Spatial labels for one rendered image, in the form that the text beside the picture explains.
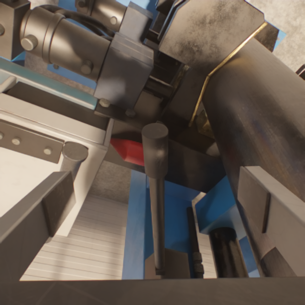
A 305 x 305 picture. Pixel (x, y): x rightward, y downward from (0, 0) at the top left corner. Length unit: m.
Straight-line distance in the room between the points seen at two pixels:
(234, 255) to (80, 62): 0.63
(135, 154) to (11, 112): 0.27
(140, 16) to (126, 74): 0.47
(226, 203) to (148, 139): 0.48
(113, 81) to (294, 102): 0.37
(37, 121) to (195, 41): 0.37
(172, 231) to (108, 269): 1.68
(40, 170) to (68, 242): 1.82
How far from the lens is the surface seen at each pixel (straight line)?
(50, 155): 0.49
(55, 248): 2.29
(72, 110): 0.53
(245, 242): 3.07
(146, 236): 0.64
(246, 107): 0.43
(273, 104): 0.41
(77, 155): 0.43
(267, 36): 1.13
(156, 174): 0.24
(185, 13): 0.53
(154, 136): 0.21
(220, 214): 0.68
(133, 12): 0.98
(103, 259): 2.34
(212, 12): 0.54
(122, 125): 0.55
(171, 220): 0.71
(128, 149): 0.54
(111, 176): 2.34
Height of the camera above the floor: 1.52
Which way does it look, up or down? 48 degrees down
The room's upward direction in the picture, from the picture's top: 180 degrees clockwise
